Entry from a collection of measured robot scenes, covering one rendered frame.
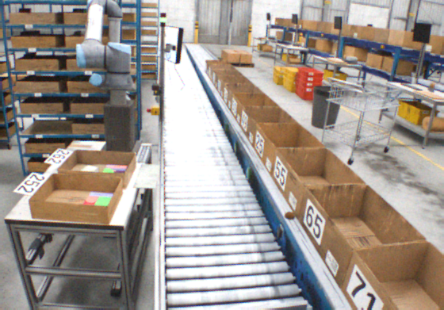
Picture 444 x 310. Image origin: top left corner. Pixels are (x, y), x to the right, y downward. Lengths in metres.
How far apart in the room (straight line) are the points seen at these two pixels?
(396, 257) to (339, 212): 0.40
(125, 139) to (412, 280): 1.80
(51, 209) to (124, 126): 0.84
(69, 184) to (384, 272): 1.53
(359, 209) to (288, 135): 0.79
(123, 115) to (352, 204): 1.48
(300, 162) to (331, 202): 0.39
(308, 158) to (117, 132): 1.23
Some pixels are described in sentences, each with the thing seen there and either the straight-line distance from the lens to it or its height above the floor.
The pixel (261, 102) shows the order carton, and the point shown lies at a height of 0.97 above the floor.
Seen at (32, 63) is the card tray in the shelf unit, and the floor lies 1.20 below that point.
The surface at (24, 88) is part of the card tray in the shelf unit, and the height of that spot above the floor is 0.98.
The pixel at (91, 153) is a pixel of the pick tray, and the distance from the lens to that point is 2.15.
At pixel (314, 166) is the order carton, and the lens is 1.83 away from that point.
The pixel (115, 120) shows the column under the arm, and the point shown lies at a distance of 2.24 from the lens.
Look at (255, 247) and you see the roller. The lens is 1.49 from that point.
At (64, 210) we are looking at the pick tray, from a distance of 1.64.
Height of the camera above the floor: 1.67
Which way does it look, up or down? 22 degrees down
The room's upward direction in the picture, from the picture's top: 4 degrees clockwise
